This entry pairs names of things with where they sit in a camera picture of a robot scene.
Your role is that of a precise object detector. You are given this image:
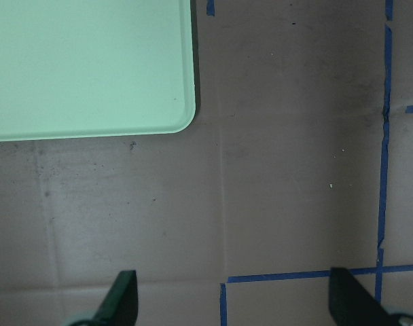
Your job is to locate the light green tray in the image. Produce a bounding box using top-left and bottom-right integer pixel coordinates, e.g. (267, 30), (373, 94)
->
(0, 1), (196, 142)

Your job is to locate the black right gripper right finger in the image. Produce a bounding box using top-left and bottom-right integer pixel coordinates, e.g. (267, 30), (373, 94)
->
(328, 268), (397, 326)

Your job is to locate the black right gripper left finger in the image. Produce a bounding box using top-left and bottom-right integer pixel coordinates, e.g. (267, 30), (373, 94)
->
(92, 270), (139, 326)

